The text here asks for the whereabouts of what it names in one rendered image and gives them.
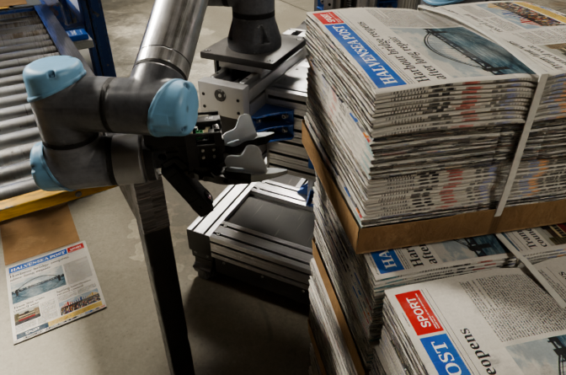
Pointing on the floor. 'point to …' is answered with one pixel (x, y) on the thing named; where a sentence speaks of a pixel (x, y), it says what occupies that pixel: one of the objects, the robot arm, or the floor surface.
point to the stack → (440, 302)
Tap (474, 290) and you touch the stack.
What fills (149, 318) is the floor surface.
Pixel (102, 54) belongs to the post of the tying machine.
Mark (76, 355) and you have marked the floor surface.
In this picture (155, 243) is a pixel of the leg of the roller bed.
